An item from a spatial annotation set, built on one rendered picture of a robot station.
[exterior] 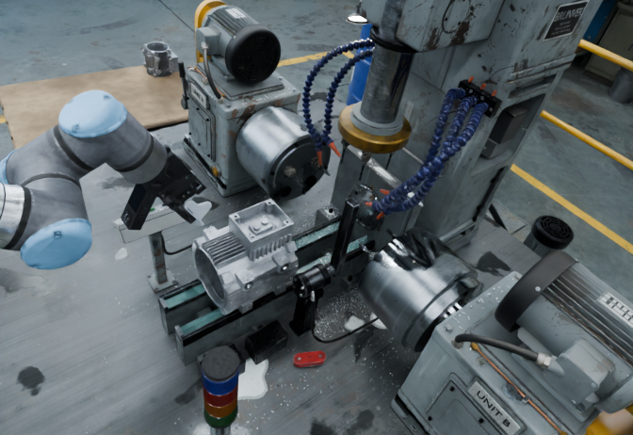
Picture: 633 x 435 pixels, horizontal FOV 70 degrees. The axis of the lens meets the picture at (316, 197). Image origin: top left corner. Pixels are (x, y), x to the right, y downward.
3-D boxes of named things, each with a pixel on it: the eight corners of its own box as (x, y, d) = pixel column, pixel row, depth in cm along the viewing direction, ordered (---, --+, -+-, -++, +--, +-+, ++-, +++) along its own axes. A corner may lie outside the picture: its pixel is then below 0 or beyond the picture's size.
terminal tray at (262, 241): (268, 217, 118) (270, 197, 113) (291, 244, 112) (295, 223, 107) (227, 234, 111) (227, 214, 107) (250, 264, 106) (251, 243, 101)
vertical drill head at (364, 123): (366, 140, 130) (413, -43, 97) (410, 176, 120) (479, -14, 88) (316, 157, 120) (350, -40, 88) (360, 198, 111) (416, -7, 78)
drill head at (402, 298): (393, 253, 136) (416, 192, 119) (503, 362, 114) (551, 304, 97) (328, 288, 123) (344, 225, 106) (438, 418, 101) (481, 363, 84)
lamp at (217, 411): (227, 378, 85) (227, 366, 82) (243, 405, 82) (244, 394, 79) (198, 395, 82) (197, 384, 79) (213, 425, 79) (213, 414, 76)
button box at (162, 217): (182, 216, 123) (176, 198, 122) (190, 219, 117) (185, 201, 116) (118, 239, 114) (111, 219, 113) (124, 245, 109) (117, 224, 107)
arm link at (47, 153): (-8, 200, 67) (63, 154, 67) (-11, 152, 73) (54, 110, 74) (42, 228, 75) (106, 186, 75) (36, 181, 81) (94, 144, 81)
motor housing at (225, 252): (256, 246, 130) (260, 198, 117) (295, 292, 120) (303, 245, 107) (192, 275, 120) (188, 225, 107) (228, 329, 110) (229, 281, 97)
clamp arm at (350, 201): (334, 266, 119) (353, 195, 102) (342, 274, 117) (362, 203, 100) (324, 271, 117) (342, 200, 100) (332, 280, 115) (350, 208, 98)
